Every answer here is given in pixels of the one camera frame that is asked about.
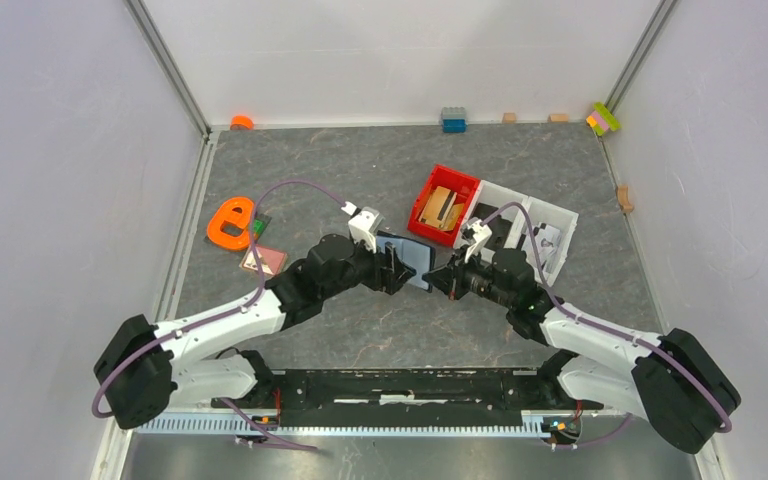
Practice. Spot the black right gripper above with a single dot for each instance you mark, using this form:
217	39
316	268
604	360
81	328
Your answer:
442	278

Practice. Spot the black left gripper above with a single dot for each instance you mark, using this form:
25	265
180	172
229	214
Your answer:
391	278

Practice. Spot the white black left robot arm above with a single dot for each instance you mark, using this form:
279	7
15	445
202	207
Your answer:
145	368

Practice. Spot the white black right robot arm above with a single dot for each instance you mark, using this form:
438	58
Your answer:
668	380

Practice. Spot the stack of gold credit cards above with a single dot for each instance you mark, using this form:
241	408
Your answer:
442	210

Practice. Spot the white cards in bin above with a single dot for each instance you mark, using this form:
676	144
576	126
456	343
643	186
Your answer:
548	239

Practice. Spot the red plastic bin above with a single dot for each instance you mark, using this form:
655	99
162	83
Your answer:
465	186

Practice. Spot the pink wooden block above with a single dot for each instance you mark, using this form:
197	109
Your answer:
272	261

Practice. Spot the green lego brick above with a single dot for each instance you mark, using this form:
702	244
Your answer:
260	224

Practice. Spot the blue grey lego block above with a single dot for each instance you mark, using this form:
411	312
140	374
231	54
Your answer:
453	120

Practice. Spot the orange letter toy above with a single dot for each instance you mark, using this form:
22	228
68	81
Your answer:
232	225

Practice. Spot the curved wooden arch block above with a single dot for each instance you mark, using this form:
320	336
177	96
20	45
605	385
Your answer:
623	199

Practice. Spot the orange round toy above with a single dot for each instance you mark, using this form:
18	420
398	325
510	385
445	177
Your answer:
241	122

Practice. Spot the green pink lego stack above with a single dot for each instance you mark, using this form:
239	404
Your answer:
601	120

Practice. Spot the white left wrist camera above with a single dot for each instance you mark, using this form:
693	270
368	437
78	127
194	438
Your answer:
363	225

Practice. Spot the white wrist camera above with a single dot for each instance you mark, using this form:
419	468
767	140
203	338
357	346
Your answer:
363	225
476	234

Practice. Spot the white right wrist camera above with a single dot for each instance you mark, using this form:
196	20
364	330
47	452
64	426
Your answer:
476	234

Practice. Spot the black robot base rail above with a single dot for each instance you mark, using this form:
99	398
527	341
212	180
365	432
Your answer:
483	397

